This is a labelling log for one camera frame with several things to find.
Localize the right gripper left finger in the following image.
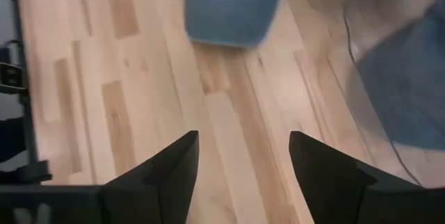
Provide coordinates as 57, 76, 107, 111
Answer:
0, 129, 200, 224

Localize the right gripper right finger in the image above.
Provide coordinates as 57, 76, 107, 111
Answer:
288, 130, 445, 224

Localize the grey denim cap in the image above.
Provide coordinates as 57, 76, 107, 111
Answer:
354, 0, 445, 150

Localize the blue denim cap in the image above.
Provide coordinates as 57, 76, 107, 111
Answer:
137, 0, 291, 49

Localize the clear plastic bin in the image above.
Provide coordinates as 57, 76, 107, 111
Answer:
295, 0, 445, 187

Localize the black table edge clip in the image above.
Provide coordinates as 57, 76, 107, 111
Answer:
13, 160, 53, 185

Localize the black aluminium table frame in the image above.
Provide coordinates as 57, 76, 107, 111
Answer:
0, 0, 39, 185

